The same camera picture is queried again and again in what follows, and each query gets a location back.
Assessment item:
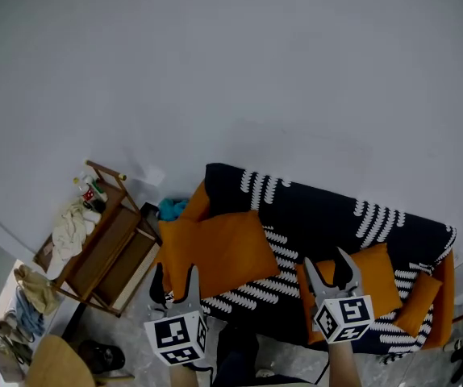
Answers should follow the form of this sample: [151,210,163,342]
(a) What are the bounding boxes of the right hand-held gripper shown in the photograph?
[303,246,376,344]

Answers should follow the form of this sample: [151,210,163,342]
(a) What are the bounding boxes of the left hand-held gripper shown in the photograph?
[143,262,209,366]

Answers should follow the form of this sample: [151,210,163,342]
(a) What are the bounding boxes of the large orange cushion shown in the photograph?
[157,210,282,301]
[294,242,404,345]

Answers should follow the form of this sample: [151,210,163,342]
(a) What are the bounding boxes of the small orange cushion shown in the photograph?
[392,271,444,337]

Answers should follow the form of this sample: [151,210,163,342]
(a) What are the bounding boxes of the person's right forearm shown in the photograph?
[327,339,364,387]

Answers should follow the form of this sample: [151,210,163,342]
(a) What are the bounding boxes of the person's left forearm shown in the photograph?
[169,363,212,387]

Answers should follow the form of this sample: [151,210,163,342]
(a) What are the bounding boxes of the wooden side cart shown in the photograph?
[32,159,163,318]

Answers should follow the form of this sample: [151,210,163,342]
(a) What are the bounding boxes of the black box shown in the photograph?
[140,202,162,227]

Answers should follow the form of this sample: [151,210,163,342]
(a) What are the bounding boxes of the teal cloth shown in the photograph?
[157,198,190,222]

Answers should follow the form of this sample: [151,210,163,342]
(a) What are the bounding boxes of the person's dark trouser legs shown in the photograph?
[211,323,325,387]

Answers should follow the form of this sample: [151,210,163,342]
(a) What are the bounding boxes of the black shoe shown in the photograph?
[77,339,126,375]

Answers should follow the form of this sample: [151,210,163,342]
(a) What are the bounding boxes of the white rolled towel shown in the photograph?
[81,207,103,225]

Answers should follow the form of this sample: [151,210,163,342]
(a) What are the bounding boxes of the cream crumpled cloth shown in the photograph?
[45,202,95,280]

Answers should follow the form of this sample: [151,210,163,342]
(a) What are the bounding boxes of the white bottle green label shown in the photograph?
[85,175,110,203]

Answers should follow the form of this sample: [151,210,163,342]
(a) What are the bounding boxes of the beige bag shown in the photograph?
[13,264,61,316]

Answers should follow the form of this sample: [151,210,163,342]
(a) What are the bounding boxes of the round wooden chair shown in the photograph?
[24,334,136,387]

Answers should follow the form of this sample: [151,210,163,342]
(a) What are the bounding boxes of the blue cloth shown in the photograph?
[13,296,47,338]

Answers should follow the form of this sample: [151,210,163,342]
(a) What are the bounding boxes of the dark green bag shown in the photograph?
[0,320,35,378]

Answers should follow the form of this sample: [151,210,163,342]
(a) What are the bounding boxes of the white wall outlet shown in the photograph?
[144,167,165,185]

